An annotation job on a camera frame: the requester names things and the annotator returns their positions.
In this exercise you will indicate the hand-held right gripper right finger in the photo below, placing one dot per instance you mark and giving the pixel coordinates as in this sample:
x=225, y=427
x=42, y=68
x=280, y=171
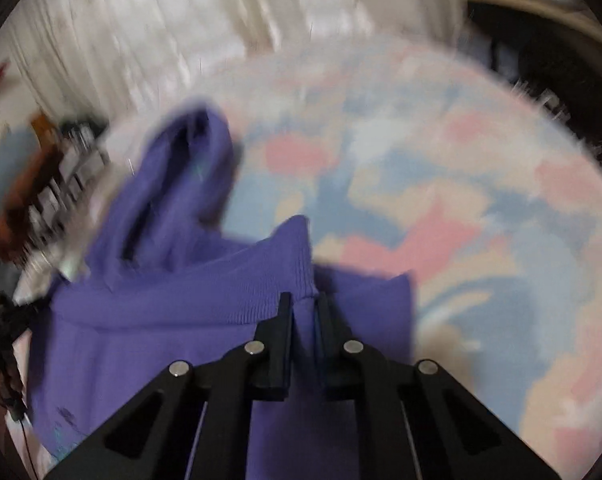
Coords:
x=331, y=355

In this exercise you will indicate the brown folded garment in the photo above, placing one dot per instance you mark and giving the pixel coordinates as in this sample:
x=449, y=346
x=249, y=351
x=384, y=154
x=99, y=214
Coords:
x=21, y=210

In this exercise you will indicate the purple zip hoodie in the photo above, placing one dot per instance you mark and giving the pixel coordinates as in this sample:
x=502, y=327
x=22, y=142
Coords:
x=156, y=350

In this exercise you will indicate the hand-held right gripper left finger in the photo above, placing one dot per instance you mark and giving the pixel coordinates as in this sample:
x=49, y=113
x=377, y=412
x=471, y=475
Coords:
x=281, y=340

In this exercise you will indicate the white leaf-print curtain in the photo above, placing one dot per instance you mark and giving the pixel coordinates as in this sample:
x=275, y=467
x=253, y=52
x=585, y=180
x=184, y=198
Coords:
x=156, y=20

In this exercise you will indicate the pastel patterned bed blanket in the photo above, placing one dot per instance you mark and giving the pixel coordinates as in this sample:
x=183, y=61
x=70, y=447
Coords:
x=431, y=185

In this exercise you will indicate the long black bag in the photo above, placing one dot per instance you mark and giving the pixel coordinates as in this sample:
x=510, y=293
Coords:
x=531, y=45

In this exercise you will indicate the black and white patterned garment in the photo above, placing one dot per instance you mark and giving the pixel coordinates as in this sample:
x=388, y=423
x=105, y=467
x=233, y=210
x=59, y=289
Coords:
x=66, y=175

